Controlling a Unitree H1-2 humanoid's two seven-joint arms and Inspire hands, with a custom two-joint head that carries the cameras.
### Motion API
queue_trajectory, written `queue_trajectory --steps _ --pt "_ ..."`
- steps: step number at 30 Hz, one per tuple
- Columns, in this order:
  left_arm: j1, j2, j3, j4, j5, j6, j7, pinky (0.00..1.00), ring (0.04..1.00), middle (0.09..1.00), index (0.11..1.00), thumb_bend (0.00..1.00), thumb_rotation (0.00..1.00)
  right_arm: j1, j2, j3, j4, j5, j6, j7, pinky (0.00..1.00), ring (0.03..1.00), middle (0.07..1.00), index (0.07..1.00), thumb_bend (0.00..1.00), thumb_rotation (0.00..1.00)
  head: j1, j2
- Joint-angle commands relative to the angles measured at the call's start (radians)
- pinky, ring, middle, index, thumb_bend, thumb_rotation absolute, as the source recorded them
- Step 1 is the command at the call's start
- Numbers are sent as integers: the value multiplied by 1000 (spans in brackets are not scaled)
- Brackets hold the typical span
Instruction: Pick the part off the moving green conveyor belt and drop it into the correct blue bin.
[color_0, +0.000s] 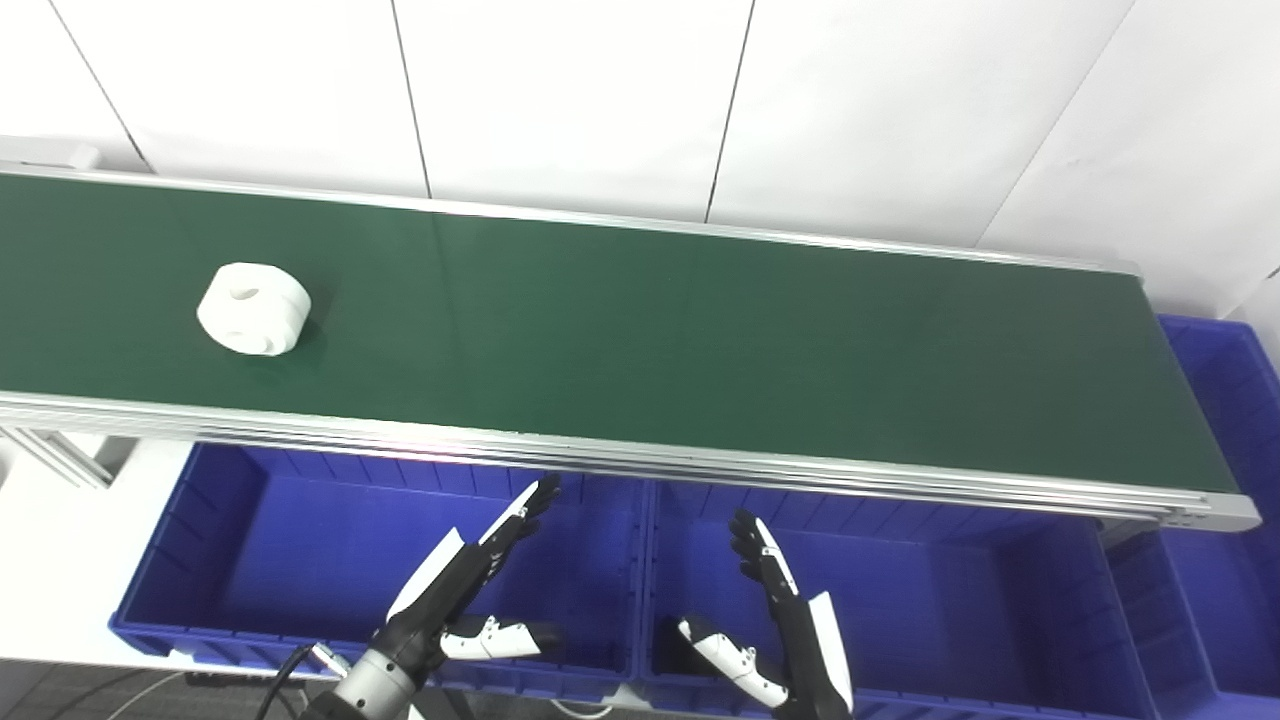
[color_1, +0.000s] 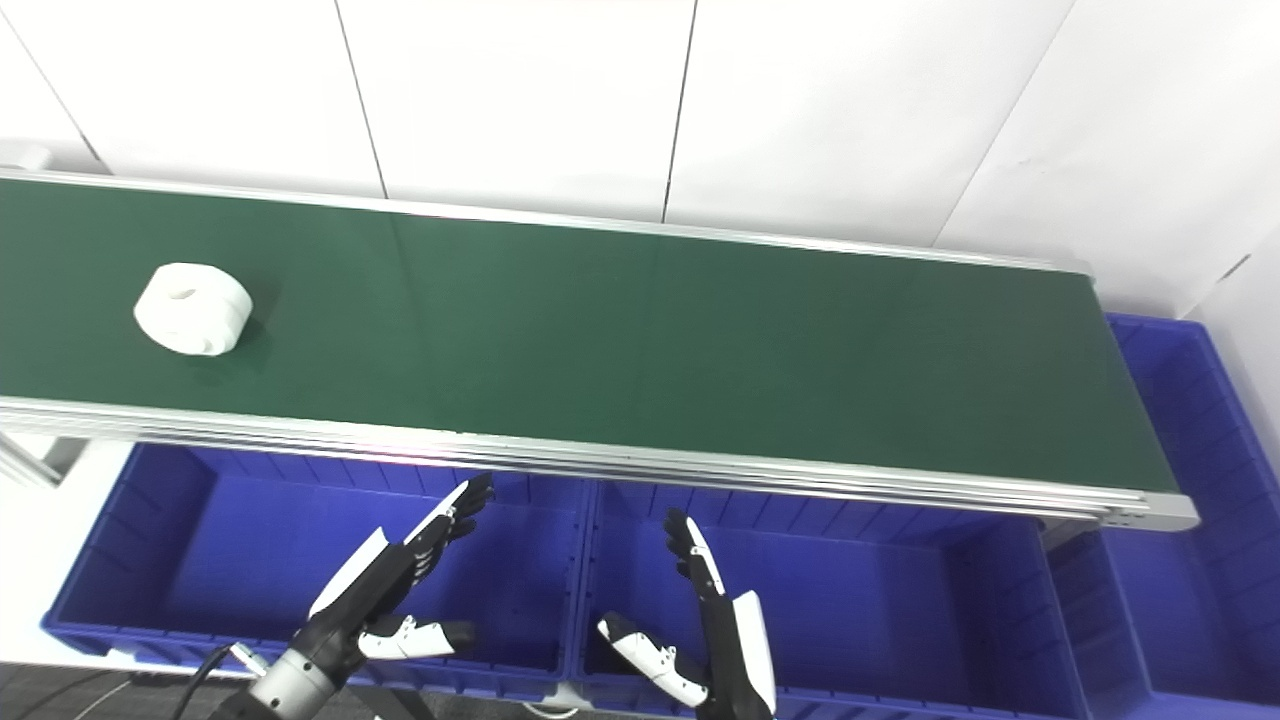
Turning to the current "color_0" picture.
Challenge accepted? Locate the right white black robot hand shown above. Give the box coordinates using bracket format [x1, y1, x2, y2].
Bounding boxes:
[677, 509, 857, 720]

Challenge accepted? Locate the white round plastic part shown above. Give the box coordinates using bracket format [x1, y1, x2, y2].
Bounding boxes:
[196, 262, 312, 357]

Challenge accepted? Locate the aluminium conveyor support leg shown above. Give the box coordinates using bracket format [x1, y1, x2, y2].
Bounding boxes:
[0, 426, 137, 491]

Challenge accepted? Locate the blue plastic bin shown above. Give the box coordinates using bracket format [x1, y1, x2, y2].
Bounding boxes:
[108, 442, 651, 703]
[640, 480, 1163, 720]
[1105, 315, 1280, 720]

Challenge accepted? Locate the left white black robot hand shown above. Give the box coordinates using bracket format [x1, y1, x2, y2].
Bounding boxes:
[373, 477, 564, 689]

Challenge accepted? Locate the green conveyor belt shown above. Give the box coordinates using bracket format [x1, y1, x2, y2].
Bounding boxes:
[0, 160, 1263, 533]
[0, 172, 1241, 495]

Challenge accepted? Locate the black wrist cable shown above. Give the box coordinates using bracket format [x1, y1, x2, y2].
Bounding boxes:
[255, 643, 323, 720]

